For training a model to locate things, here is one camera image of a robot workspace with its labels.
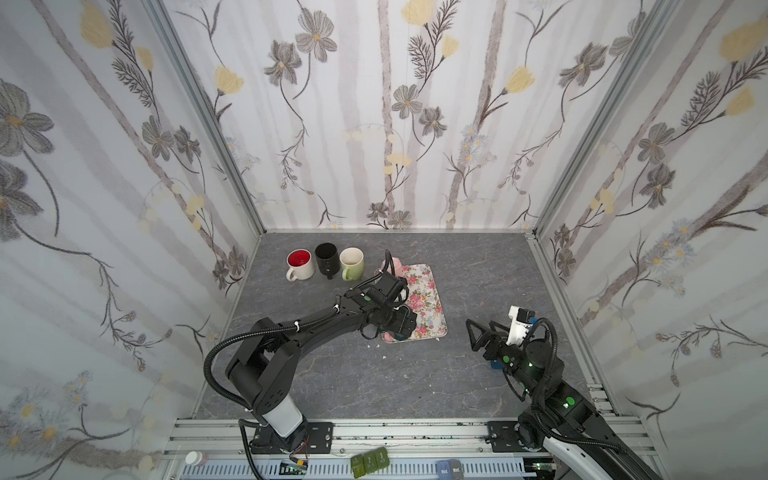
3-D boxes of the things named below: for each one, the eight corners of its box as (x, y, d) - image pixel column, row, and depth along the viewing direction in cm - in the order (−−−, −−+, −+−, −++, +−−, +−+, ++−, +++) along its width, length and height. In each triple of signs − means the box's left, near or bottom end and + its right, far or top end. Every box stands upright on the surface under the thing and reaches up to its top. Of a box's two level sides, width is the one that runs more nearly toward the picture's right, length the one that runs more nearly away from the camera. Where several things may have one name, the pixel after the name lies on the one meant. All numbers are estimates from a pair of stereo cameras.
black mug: (316, 281, 107) (312, 266, 100) (321, 258, 114) (317, 242, 107) (339, 282, 107) (336, 266, 100) (343, 258, 114) (340, 242, 107)
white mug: (288, 285, 107) (282, 271, 100) (294, 263, 113) (288, 248, 107) (312, 285, 107) (307, 271, 100) (317, 263, 113) (312, 248, 107)
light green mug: (340, 288, 105) (337, 271, 97) (343, 265, 112) (340, 247, 104) (362, 288, 106) (360, 271, 98) (364, 265, 112) (362, 247, 104)
